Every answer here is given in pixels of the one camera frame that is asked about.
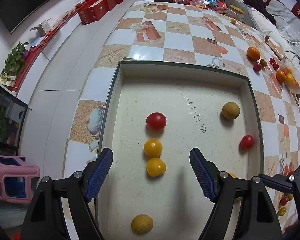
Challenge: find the white metal tray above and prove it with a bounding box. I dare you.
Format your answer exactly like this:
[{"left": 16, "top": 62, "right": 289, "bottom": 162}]
[{"left": 94, "top": 60, "right": 264, "bottom": 240}]

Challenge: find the long wooden stick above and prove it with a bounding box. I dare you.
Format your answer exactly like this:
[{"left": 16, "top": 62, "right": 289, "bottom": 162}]
[{"left": 264, "top": 35, "right": 300, "bottom": 120}]

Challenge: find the green potted plant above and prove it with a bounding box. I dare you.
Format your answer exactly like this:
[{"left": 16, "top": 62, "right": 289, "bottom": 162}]
[{"left": 0, "top": 42, "right": 30, "bottom": 85}]

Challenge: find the small orange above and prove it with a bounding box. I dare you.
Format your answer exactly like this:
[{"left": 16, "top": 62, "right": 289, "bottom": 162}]
[{"left": 247, "top": 47, "right": 261, "bottom": 61}]

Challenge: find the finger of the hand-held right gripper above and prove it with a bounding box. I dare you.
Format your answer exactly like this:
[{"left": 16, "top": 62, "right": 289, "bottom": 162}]
[{"left": 258, "top": 160, "right": 300, "bottom": 230}]

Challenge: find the clear glass bowl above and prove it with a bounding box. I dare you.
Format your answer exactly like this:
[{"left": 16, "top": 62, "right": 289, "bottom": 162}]
[{"left": 277, "top": 56, "right": 300, "bottom": 94}]

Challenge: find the grey striped sofa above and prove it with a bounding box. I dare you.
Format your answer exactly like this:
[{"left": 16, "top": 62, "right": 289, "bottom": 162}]
[{"left": 224, "top": 0, "right": 300, "bottom": 63}]

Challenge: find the round orange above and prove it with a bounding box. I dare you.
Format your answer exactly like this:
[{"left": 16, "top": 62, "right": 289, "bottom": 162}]
[{"left": 285, "top": 74, "right": 299, "bottom": 90}]

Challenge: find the yellow lidded container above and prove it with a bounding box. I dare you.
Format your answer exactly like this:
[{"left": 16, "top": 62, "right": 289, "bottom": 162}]
[{"left": 226, "top": 4, "right": 245, "bottom": 22}]

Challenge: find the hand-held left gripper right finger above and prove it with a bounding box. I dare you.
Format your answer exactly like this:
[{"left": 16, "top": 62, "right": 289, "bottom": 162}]
[{"left": 189, "top": 148, "right": 283, "bottom": 240}]

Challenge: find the brown round longan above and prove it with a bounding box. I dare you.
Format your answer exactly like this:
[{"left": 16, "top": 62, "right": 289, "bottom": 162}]
[
  {"left": 222, "top": 102, "right": 240, "bottom": 120},
  {"left": 131, "top": 214, "right": 154, "bottom": 234}
]

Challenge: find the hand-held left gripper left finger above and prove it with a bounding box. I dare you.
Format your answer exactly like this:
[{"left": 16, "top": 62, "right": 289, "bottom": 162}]
[{"left": 19, "top": 147, "right": 114, "bottom": 240}]

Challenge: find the pink plastic stool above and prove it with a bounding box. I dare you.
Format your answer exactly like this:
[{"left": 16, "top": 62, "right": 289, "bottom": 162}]
[{"left": 0, "top": 155, "right": 40, "bottom": 203}]

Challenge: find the small open white carton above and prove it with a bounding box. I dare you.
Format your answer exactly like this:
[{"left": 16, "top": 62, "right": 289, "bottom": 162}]
[{"left": 30, "top": 17, "right": 54, "bottom": 37}]

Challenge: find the dark glass cabinet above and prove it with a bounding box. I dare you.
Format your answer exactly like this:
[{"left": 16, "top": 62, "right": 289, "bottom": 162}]
[{"left": 0, "top": 77, "right": 28, "bottom": 153}]

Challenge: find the black television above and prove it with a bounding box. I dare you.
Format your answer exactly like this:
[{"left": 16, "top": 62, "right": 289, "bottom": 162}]
[{"left": 0, "top": 0, "right": 90, "bottom": 34}]

